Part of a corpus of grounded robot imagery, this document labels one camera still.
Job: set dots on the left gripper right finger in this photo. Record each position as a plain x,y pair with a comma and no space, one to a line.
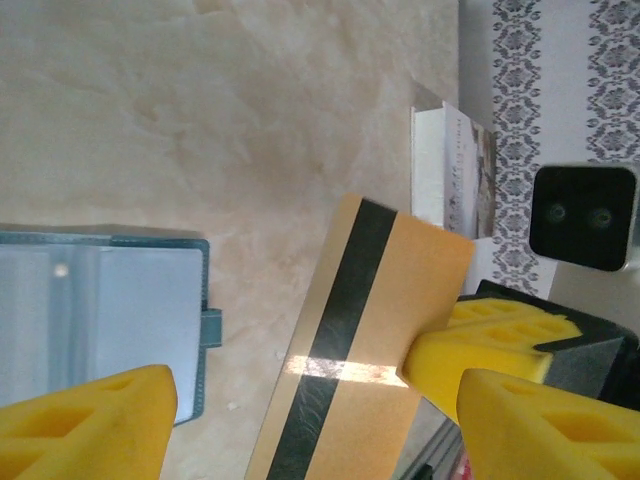
550,440

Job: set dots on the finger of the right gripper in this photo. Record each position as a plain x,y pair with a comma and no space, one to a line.
475,355
520,314

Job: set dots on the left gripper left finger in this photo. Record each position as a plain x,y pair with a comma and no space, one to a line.
85,430

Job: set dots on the gold card black stripe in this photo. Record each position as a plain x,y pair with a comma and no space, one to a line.
400,280

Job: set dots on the teal leather card holder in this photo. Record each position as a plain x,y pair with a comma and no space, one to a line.
125,300

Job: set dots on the white cover book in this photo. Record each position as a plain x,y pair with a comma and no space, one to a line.
430,165

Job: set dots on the aluminium side rail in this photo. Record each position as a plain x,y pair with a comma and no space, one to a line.
440,445

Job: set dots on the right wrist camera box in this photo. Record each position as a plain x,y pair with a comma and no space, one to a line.
580,215

